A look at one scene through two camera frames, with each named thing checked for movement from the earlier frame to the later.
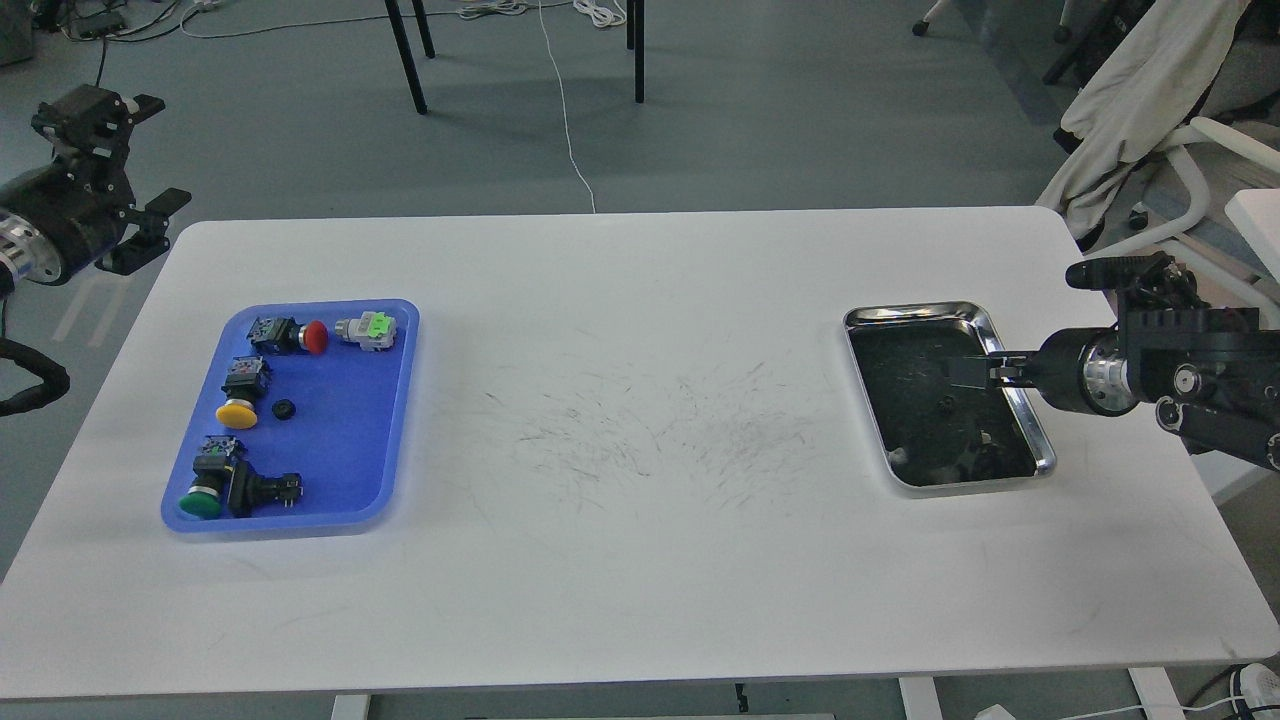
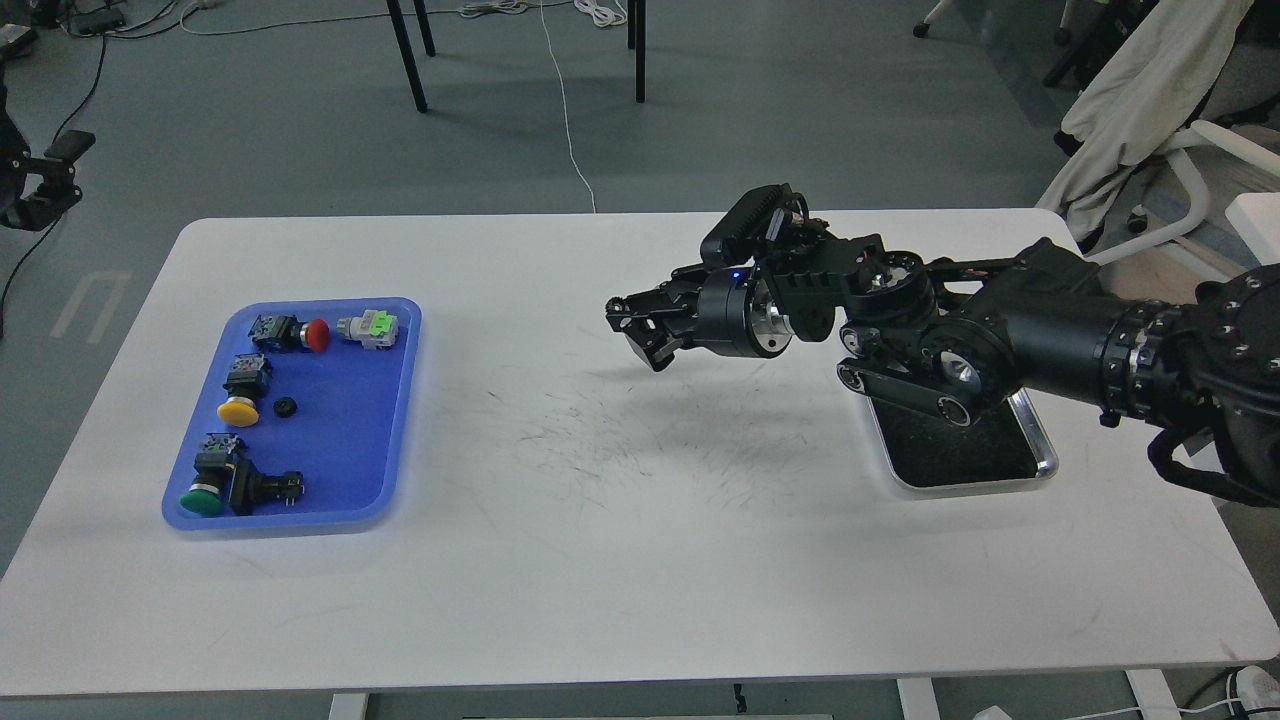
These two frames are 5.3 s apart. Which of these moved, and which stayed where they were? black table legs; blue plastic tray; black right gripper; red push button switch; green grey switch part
Moved: black right gripper
Stayed: green grey switch part; black table legs; red push button switch; blue plastic tray
